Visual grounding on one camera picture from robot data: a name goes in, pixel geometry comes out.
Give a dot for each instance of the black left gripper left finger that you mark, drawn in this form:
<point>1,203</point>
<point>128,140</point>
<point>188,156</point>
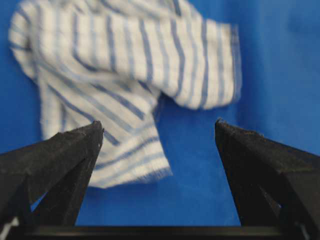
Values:
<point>45,183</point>

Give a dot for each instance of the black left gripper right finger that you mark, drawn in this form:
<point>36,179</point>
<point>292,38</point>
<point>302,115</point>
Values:
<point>270,182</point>

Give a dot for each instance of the blue striped white towel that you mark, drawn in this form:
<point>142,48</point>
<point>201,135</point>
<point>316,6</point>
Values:
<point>110,60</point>

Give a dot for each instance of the blue table mat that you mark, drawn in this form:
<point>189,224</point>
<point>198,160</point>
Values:
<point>280,98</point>

